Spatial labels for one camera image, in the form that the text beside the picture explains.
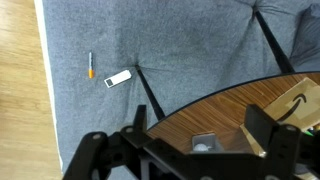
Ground brown cardboard box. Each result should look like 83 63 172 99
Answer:
239 77 320 154

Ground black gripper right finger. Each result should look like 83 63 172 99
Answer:
244 104 320 180

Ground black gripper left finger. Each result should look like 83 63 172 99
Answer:
63 104 158 180

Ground white remote control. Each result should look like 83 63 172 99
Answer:
103 69 133 89

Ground wooden table with black legs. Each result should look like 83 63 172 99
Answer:
134 8 320 158

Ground orange capped pen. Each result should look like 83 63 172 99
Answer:
87 51 96 80

